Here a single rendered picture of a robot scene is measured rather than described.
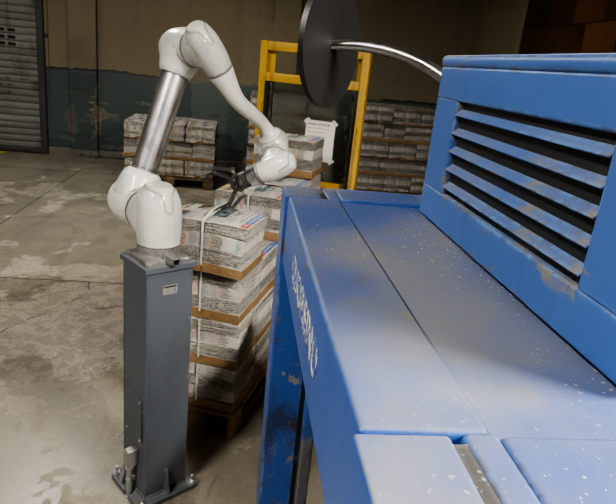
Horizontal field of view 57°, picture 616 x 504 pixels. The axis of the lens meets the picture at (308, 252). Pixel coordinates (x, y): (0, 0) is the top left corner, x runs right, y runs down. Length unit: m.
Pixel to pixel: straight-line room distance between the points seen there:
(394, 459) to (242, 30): 9.18
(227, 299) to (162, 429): 0.60
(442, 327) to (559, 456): 0.15
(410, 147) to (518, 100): 7.56
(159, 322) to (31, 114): 7.97
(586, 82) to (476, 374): 0.22
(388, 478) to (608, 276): 0.21
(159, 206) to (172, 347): 0.55
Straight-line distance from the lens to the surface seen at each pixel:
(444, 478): 0.29
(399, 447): 0.30
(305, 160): 3.49
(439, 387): 0.36
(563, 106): 0.49
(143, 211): 2.06
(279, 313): 0.85
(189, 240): 2.46
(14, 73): 9.95
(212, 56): 2.13
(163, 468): 2.53
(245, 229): 2.35
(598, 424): 0.38
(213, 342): 2.65
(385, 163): 8.05
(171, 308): 2.17
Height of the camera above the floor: 1.72
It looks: 18 degrees down
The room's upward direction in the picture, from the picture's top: 6 degrees clockwise
